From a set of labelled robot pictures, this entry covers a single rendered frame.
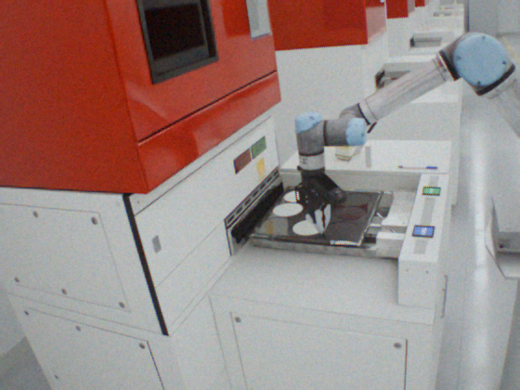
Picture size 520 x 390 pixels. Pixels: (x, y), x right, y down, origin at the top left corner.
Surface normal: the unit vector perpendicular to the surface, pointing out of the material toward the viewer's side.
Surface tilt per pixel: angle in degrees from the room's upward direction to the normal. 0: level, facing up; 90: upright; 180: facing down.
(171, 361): 90
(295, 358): 90
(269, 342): 90
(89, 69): 90
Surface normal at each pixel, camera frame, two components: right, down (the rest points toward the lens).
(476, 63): -0.39, 0.28
